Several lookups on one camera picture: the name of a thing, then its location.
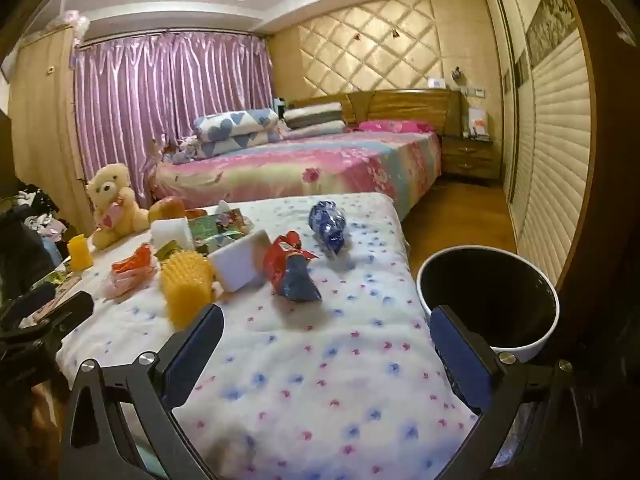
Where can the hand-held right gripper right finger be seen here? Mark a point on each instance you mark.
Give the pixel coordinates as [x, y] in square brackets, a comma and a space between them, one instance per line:
[460, 355]

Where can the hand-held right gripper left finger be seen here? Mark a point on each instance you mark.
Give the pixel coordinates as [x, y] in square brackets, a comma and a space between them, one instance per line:
[197, 345]

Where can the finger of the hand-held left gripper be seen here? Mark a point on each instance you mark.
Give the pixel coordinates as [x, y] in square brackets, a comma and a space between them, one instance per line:
[65, 312]
[35, 297]

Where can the yellow spiky brush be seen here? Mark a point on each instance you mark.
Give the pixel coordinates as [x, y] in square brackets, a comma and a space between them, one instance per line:
[185, 290]

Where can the white trash bin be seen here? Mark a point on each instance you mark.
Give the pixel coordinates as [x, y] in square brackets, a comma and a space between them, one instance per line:
[490, 300]

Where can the red orange wrapper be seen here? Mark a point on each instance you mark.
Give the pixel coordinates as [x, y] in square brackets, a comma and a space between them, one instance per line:
[132, 267]

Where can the large white foam block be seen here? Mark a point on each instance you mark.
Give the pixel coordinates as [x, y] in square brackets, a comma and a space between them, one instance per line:
[240, 262]

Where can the small white foam block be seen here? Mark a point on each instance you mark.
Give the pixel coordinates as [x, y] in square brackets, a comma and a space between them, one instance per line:
[170, 232]

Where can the green tissue box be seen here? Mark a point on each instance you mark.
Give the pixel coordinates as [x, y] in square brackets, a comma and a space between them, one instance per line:
[220, 230]

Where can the red and blue snack bag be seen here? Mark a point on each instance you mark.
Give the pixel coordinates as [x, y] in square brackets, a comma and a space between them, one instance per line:
[290, 270]

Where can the blue plastic bag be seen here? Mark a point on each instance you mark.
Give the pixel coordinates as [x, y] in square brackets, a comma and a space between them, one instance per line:
[327, 225]

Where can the green packets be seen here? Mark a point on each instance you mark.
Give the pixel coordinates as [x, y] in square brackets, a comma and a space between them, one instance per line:
[50, 280]

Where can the dark cloth pile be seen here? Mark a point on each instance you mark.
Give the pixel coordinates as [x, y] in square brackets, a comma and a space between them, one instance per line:
[22, 245]

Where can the green yellow wrapper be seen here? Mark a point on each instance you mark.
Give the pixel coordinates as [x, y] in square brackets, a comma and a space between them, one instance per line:
[169, 250]

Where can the white floral blanket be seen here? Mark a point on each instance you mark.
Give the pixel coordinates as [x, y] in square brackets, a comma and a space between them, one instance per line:
[325, 360]

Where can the cream teddy bear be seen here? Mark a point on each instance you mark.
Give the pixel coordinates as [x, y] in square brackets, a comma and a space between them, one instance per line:
[112, 185]

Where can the orange plush toy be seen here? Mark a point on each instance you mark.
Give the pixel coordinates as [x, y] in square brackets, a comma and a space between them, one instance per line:
[167, 207]

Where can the light wooden wardrobe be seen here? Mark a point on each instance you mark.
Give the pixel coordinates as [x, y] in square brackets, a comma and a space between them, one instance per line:
[45, 125]

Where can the small stuffed toys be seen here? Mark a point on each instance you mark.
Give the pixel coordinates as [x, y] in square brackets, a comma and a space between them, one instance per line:
[180, 150]

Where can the wooden nightstand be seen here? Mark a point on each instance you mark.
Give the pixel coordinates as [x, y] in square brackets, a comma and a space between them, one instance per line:
[470, 157]

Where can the folded heart print quilt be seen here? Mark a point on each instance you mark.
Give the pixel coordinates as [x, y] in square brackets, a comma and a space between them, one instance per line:
[240, 145]

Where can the bed with floral sheet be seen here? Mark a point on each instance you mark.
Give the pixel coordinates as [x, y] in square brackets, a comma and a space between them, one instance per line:
[325, 160]

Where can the blue heart pillows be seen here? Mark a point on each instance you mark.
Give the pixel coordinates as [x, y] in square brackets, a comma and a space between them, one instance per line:
[235, 120]

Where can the purple curtain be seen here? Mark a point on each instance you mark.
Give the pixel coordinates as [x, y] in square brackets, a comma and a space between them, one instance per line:
[150, 100]

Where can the white and orange box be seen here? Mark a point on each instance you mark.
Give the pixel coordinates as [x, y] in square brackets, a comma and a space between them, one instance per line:
[477, 122]

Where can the pink floral pillow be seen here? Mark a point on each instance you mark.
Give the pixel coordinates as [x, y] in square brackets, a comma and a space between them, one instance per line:
[395, 126]

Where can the louvered sliding door wardrobe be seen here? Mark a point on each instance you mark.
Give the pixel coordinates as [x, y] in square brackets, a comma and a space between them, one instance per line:
[555, 135]

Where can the white pillow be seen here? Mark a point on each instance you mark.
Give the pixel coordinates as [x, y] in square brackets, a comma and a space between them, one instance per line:
[315, 131]

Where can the small black item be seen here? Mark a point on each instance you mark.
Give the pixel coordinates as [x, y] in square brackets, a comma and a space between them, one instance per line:
[278, 105]

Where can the wooden headboard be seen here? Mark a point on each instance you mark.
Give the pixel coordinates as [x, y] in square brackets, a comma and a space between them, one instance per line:
[400, 105]

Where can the striped pillow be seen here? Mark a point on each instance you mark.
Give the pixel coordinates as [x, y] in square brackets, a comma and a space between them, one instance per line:
[315, 114]

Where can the pale pink decoration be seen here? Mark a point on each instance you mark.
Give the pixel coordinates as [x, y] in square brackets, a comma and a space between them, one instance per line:
[77, 22]

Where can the wall switch panel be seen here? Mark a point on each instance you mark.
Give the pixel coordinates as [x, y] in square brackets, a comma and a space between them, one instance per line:
[473, 91]

